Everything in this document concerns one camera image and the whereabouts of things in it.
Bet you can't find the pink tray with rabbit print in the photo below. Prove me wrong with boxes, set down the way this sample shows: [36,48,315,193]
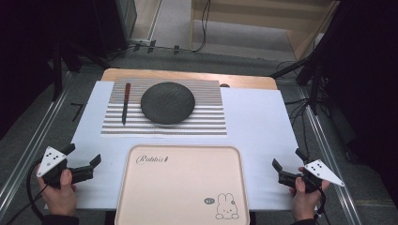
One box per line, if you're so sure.
[114,143,251,225]

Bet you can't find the black floor cables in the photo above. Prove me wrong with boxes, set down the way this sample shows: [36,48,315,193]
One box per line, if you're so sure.
[276,60,314,158]

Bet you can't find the person's left hand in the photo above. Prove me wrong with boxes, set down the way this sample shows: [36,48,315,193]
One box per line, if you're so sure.
[37,163,78,218]

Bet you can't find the wooden table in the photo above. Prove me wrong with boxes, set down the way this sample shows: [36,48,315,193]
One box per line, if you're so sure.
[100,67,279,91]

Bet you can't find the white board sheet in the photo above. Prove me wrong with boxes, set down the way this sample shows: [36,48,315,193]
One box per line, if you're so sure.
[44,80,317,211]

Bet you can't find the striped placemat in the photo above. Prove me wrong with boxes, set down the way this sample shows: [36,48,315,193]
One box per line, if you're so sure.
[99,77,228,137]

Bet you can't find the black hanging cable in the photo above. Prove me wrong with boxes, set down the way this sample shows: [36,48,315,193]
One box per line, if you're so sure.
[189,0,211,53]

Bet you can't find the person's right hand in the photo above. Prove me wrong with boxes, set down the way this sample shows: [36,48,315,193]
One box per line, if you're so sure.
[288,166,331,223]

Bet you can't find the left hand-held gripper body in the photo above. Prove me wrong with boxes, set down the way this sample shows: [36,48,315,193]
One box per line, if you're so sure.
[36,145,73,189]

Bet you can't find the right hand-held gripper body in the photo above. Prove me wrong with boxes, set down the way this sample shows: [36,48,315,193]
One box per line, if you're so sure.
[293,159,345,194]

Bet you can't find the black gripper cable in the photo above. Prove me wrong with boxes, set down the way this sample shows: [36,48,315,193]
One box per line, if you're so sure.
[314,185,333,225]
[6,158,48,225]

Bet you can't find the white power strip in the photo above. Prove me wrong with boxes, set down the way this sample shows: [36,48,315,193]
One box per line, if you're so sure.
[128,37,158,48]

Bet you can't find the wooden shelf unit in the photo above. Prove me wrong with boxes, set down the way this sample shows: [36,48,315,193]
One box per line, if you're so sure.
[189,0,341,62]

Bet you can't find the black tripod stand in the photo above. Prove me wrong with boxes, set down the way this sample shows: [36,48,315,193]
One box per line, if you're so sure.
[50,38,111,103]
[269,46,333,116]

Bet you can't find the dark round plate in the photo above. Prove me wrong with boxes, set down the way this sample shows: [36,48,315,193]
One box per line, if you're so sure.
[140,82,196,126]

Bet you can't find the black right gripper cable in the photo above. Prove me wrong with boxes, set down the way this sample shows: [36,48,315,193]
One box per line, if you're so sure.
[314,185,333,225]

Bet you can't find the metal floor rail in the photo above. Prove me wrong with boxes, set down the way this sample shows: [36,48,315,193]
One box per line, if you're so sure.
[297,86,364,225]
[0,88,70,214]

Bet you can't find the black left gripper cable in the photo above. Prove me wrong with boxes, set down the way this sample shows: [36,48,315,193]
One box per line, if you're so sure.
[6,158,48,225]

